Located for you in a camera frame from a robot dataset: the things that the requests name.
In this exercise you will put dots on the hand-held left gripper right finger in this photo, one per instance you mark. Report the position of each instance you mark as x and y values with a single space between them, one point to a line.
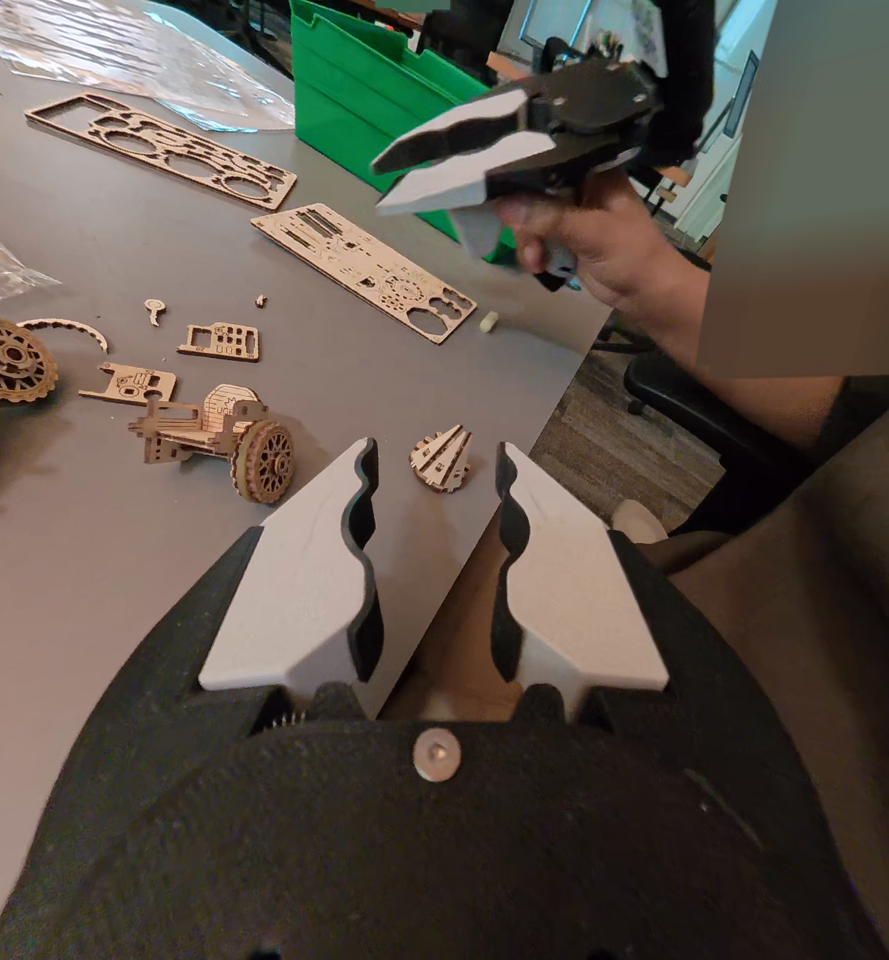
579 600

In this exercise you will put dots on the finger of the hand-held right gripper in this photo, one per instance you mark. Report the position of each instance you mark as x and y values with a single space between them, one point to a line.
474 116
444 187

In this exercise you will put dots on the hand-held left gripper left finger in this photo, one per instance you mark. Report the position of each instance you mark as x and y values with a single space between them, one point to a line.
294 600

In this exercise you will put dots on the wooden parts sheet with gears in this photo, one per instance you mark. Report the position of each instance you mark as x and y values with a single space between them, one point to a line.
354 277

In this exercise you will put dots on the cone-shaped wooden wheel assembly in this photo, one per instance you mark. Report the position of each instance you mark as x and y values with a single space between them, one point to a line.
437 465

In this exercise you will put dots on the grey desk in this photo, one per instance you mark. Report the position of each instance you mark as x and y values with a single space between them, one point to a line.
384 375

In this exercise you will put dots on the person's right hand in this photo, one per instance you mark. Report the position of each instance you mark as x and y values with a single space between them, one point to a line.
624 247

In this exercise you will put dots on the person's beige pants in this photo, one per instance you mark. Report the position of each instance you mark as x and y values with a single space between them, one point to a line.
639 521

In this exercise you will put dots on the green plastic bin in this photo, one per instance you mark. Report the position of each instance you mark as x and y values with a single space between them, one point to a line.
354 90

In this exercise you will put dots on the wooden sidecar model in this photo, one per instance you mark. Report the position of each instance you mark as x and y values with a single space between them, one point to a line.
264 465

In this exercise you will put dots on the small white cylinder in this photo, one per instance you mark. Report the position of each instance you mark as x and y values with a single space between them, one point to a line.
489 322

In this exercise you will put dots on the empty wooden parts sheet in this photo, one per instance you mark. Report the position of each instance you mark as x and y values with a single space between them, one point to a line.
281 191

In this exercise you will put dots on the person's brown shirt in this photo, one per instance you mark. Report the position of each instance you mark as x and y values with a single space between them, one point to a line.
827 600

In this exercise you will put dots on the round-headed wooden pin piece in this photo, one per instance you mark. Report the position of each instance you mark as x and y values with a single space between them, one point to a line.
155 304

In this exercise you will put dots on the clear plastic sleeve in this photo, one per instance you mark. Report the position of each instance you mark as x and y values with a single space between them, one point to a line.
114 45

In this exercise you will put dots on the toothed wooden arc piece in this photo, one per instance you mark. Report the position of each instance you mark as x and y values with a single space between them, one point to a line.
62 324

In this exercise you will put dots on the wooden motorcycle model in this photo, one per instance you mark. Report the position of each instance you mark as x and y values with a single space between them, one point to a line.
9 360

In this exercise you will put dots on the slotted small wooden frame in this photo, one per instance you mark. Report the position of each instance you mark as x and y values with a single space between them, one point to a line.
219 328

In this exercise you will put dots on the small wooden frame with holes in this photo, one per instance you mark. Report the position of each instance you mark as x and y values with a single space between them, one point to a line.
107 394

